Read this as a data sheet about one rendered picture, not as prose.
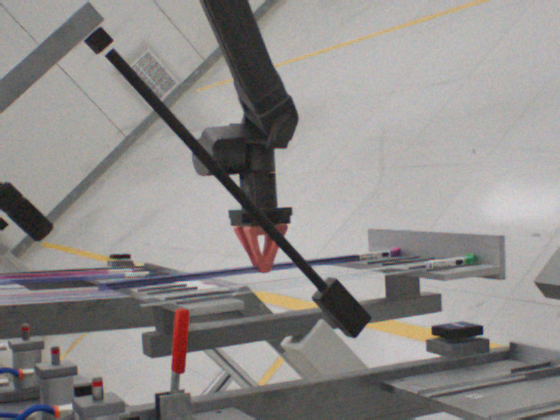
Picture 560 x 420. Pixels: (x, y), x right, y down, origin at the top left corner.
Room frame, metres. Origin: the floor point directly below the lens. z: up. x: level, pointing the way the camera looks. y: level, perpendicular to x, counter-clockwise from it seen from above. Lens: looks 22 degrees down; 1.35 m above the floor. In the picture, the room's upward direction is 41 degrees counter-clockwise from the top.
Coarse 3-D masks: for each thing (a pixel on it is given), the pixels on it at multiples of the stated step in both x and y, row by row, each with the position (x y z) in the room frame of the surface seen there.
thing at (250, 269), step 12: (396, 252) 1.23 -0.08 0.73; (276, 264) 1.17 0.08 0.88; (288, 264) 1.18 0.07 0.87; (312, 264) 1.19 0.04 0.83; (324, 264) 1.19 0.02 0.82; (156, 276) 1.13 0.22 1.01; (168, 276) 1.13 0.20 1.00; (180, 276) 1.13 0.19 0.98; (192, 276) 1.14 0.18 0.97; (204, 276) 1.14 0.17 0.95; (216, 276) 1.14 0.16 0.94; (108, 288) 1.10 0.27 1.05; (120, 288) 1.11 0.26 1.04
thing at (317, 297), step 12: (336, 288) 0.54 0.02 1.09; (324, 300) 0.53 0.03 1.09; (336, 300) 0.53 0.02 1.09; (348, 300) 0.54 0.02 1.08; (324, 312) 0.54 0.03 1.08; (336, 312) 0.53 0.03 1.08; (348, 312) 0.53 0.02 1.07; (360, 312) 0.54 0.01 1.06; (336, 324) 0.54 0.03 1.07; (348, 324) 0.53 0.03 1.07; (360, 324) 0.53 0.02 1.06; (348, 336) 0.54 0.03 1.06
